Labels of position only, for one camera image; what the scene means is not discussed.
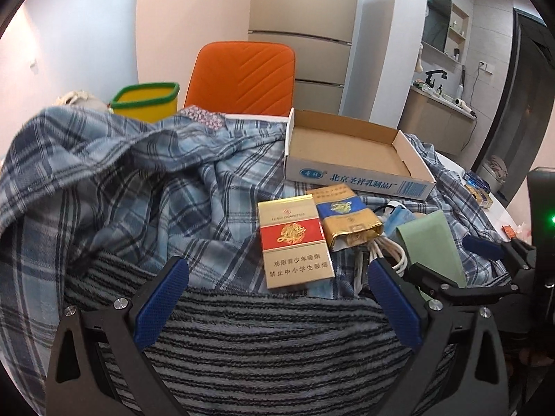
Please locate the yellow green basket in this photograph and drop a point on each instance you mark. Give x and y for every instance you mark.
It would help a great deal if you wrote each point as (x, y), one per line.
(149, 102)

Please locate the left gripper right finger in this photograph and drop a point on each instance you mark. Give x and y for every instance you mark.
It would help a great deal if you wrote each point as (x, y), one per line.
(480, 384)

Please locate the bathroom vanity cabinet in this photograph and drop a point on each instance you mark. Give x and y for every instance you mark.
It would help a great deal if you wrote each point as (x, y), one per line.
(434, 121)

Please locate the shallow cardboard box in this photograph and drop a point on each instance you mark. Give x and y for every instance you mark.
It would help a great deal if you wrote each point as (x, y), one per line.
(324, 150)

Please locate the red gold cigarette pack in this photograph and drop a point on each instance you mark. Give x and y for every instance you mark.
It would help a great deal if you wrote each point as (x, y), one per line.
(295, 252)

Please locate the grey striped towel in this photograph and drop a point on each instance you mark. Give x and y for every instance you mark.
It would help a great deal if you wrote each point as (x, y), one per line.
(235, 353)

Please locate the green sticky note pad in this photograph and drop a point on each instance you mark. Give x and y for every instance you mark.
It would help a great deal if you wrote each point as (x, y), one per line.
(428, 240)

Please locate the mirror cabinet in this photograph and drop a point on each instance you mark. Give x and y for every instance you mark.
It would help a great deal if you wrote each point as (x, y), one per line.
(446, 29)

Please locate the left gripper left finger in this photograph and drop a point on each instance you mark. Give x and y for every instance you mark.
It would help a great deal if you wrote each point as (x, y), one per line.
(78, 382)

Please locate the beige refrigerator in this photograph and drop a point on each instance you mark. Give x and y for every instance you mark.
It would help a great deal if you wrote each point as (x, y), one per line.
(320, 32)

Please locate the white hair dryer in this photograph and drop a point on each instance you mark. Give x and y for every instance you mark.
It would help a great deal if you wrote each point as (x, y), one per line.
(464, 108)

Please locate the orange chair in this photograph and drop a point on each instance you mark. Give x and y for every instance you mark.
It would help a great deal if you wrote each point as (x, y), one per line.
(243, 77)

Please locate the small orange box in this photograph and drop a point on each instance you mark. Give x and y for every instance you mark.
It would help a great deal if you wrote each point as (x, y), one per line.
(508, 231)

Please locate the blue gold cigarette pack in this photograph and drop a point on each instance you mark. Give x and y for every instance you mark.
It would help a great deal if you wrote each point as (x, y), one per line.
(346, 220)

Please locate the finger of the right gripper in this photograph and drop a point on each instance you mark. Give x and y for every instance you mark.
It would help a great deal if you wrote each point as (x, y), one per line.
(438, 286)
(483, 245)

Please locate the blue box on table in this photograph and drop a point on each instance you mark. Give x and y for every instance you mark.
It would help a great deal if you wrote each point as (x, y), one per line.
(476, 181)

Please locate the blue plaid blanket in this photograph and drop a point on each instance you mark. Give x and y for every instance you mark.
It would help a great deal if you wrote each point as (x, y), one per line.
(93, 205)

